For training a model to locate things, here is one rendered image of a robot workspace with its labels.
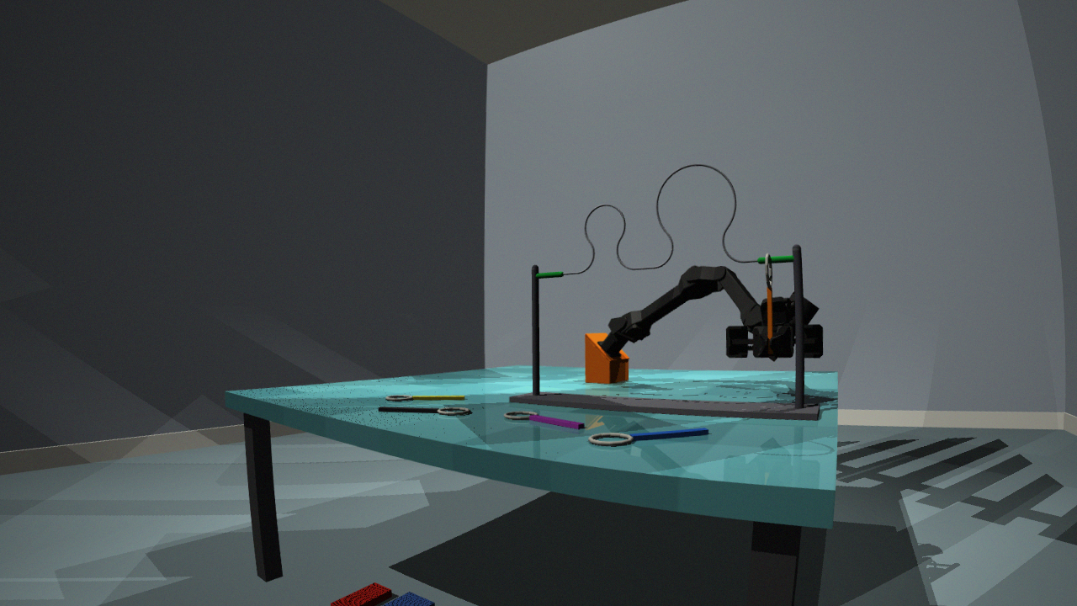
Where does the blue handle with beige loop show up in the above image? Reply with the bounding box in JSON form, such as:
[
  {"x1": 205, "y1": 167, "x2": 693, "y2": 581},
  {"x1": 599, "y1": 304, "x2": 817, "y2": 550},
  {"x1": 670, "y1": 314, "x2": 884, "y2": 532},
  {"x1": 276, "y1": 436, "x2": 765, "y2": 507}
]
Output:
[{"x1": 588, "y1": 428, "x2": 709, "y2": 446}]

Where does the purple-handled white loop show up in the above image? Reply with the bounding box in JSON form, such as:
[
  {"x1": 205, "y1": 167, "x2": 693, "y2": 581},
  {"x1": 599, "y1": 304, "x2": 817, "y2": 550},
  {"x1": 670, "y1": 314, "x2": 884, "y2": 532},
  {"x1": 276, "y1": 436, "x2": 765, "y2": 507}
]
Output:
[{"x1": 504, "y1": 412, "x2": 585, "y2": 429}]

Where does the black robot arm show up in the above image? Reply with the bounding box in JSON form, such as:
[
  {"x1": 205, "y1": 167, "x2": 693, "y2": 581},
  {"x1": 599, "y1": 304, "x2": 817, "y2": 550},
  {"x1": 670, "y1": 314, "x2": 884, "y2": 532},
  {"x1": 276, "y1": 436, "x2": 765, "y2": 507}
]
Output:
[{"x1": 598, "y1": 266, "x2": 819, "y2": 357}]

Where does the grey loop with yellow handle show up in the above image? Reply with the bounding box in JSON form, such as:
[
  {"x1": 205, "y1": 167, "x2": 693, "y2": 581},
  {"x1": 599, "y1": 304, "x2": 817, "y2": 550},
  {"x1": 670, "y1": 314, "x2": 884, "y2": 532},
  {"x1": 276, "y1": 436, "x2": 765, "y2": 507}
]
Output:
[{"x1": 384, "y1": 395, "x2": 465, "y2": 401}]

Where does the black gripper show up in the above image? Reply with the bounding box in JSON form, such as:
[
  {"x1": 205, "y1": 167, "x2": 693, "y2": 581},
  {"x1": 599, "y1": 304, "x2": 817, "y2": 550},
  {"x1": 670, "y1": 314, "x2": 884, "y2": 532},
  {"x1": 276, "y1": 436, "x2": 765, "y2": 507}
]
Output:
[{"x1": 726, "y1": 324, "x2": 823, "y2": 360}]

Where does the orange handle with grey tip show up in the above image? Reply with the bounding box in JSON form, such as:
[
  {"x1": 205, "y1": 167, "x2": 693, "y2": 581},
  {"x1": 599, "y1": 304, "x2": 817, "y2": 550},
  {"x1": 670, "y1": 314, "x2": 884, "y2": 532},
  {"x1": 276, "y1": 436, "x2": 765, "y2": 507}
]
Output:
[{"x1": 765, "y1": 253, "x2": 773, "y2": 354}]

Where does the black handle with grey loop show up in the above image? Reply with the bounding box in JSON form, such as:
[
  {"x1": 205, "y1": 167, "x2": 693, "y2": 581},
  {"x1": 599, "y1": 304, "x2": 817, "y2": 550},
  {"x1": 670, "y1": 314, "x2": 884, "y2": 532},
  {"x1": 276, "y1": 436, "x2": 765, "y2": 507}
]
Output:
[{"x1": 378, "y1": 407, "x2": 470, "y2": 415}]

